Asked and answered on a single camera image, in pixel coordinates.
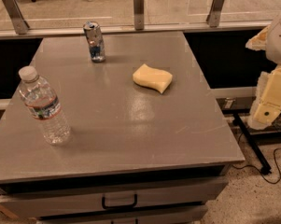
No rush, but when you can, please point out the black metal stand leg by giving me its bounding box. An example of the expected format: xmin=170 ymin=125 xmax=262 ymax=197
xmin=232 ymin=113 xmax=271 ymax=175

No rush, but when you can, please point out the grey lower drawer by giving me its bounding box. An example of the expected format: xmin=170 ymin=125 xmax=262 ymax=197
xmin=36 ymin=205 xmax=207 ymax=224

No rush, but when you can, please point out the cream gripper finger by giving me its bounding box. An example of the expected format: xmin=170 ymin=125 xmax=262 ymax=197
xmin=247 ymin=65 xmax=281 ymax=130
xmin=246 ymin=26 xmax=270 ymax=50

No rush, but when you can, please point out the middle metal railing post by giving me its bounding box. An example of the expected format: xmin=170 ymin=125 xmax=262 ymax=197
xmin=133 ymin=0 xmax=144 ymax=30

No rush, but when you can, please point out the clear plastic water bottle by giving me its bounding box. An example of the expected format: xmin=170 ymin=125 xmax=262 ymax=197
xmin=19 ymin=66 xmax=71 ymax=145

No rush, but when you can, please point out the black floor cable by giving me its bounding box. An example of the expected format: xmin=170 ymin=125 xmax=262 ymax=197
xmin=232 ymin=147 xmax=281 ymax=186

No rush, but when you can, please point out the grey drawer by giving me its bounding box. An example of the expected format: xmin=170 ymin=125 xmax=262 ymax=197
xmin=0 ymin=176 xmax=228 ymax=217
xmin=36 ymin=205 xmax=207 ymax=224

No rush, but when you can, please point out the silver blue soda can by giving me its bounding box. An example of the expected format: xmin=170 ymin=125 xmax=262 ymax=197
xmin=83 ymin=21 xmax=105 ymax=63

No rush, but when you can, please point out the metal railing post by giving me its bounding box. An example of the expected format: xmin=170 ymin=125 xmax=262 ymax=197
xmin=133 ymin=0 xmax=144 ymax=30
xmin=2 ymin=0 xmax=30 ymax=35
xmin=206 ymin=0 xmax=225 ymax=27

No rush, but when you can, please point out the left metal railing post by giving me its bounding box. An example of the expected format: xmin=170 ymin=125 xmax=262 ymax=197
xmin=2 ymin=0 xmax=30 ymax=35

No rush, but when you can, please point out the yellow sponge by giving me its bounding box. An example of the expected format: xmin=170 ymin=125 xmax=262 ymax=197
xmin=133 ymin=63 xmax=173 ymax=94

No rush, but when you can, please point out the grey upper drawer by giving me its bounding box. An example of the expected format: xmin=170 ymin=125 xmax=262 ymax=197
xmin=0 ymin=176 xmax=228 ymax=217

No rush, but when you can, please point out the right metal railing post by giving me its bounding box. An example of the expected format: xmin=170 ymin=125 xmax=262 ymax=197
xmin=206 ymin=0 xmax=225 ymax=27

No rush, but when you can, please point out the black drawer handle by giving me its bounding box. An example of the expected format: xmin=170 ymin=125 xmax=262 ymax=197
xmin=101 ymin=194 xmax=138 ymax=210

